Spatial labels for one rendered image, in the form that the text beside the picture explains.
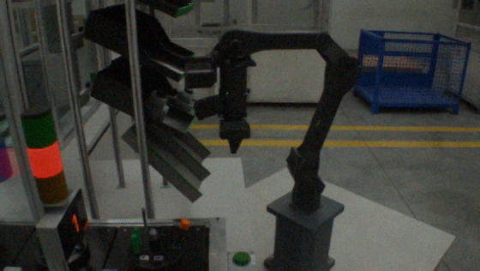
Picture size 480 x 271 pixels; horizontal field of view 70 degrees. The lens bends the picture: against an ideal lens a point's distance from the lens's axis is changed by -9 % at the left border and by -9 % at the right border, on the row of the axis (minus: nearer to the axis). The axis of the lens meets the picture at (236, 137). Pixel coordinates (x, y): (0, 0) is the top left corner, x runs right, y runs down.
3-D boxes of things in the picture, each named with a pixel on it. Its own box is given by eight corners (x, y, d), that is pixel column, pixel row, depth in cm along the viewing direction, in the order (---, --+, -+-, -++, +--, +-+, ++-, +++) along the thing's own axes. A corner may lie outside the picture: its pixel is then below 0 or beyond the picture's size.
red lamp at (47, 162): (67, 163, 61) (62, 136, 59) (57, 177, 56) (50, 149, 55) (40, 163, 61) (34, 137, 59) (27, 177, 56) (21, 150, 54)
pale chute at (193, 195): (201, 181, 120) (211, 173, 119) (192, 203, 108) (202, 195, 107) (136, 120, 115) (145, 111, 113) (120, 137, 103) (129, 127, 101)
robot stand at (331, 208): (335, 264, 102) (345, 205, 94) (304, 292, 93) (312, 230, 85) (295, 241, 112) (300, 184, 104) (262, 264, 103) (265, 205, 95)
